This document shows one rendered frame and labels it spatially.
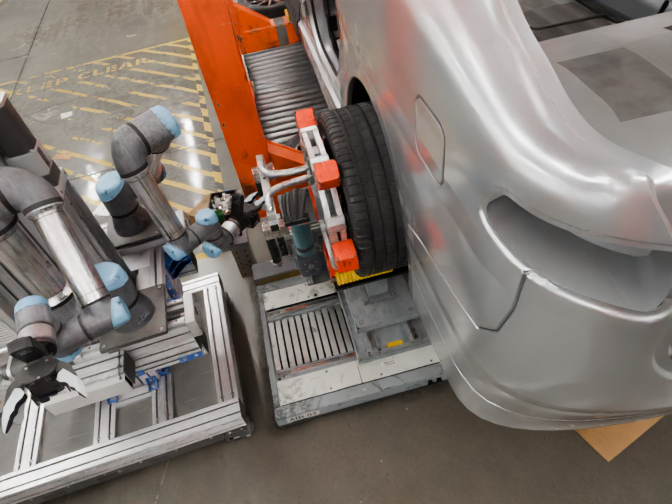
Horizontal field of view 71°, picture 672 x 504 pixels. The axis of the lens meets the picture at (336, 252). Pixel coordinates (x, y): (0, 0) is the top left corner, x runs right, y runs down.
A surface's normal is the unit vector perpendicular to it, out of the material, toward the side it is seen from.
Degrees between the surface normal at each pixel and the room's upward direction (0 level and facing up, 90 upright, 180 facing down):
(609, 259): 14
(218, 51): 90
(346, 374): 0
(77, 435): 0
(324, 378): 0
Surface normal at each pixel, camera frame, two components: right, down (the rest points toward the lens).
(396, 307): -0.12, -0.68
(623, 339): -0.17, 0.72
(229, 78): 0.22, 0.69
